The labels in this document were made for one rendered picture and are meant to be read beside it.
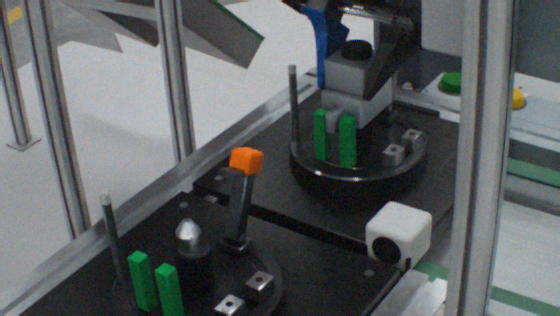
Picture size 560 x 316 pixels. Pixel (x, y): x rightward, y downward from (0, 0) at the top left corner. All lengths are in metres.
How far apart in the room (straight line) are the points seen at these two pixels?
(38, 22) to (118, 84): 0.60
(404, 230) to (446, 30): 0.20
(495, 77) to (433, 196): 0.27
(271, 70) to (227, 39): 0.34
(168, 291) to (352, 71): 0.28
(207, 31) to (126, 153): 0.25
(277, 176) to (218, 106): 0.39
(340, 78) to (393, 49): 0.06
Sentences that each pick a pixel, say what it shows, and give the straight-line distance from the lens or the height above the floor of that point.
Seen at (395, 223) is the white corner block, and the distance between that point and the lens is 0.71.
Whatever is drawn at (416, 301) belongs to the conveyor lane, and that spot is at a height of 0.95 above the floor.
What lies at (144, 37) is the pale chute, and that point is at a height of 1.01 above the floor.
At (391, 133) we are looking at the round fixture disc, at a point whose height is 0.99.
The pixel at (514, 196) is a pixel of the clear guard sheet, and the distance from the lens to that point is 0.59.
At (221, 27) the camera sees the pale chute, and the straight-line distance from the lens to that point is 0.95.
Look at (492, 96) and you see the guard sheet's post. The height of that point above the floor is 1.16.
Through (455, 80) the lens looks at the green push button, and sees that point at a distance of 1.00.
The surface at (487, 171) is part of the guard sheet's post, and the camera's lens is 0.57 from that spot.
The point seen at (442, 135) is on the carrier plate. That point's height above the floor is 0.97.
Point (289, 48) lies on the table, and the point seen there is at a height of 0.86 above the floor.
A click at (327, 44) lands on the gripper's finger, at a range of 0.78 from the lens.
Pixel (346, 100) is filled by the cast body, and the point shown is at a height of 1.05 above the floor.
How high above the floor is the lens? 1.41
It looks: 31 degrees down
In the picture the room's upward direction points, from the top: 4 degrees counter-clockwise
